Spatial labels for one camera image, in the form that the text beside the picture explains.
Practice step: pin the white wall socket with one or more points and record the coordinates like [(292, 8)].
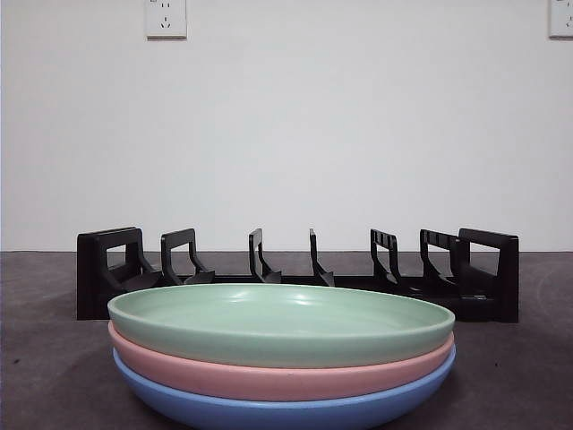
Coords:
[(561, 18), (166, 19)]

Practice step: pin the black dish rack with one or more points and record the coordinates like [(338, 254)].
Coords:
[(509, 277)]

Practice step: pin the pink plate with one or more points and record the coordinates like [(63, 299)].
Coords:
[(201, 380)]

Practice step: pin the blue plate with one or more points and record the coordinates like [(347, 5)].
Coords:
[(268, 416)]

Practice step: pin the green plate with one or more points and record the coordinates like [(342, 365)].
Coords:
[(268, 340)]

